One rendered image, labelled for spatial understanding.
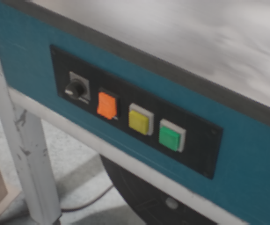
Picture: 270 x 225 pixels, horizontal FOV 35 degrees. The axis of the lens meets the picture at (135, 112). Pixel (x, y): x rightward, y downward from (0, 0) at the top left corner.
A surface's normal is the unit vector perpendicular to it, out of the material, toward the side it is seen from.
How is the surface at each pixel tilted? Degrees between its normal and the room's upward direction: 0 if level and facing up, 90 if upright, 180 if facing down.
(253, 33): 0
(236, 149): 90
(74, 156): 0
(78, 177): 0
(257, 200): 90
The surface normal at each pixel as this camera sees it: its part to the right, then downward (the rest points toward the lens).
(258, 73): 0.00, -0.71
